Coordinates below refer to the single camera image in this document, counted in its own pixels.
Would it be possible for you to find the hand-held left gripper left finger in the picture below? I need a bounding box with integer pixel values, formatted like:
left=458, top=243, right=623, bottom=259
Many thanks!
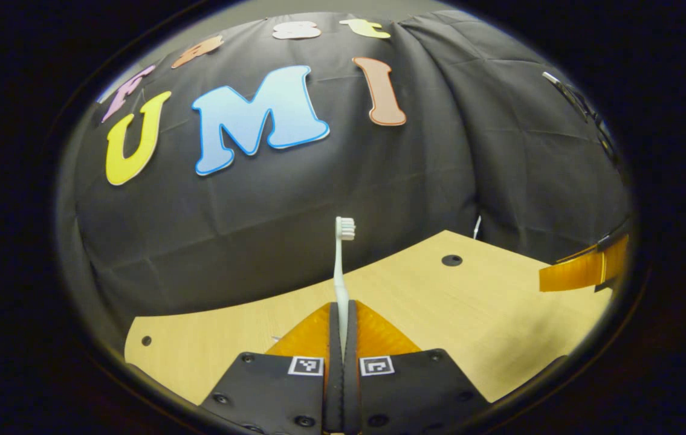
left=198, top=301, right=343, bottom=435

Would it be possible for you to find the black backdrop cloth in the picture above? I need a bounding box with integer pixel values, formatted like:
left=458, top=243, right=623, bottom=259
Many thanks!
left=59, top=9, right=633, bottom=357

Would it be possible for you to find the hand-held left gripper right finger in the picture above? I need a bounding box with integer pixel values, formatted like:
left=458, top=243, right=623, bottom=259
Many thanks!
left=346, top=299, right=491, bottom=435

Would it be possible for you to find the white toothbrush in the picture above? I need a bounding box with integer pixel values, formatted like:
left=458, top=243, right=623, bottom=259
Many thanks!
left=334, top=216, right=357, bottom=342

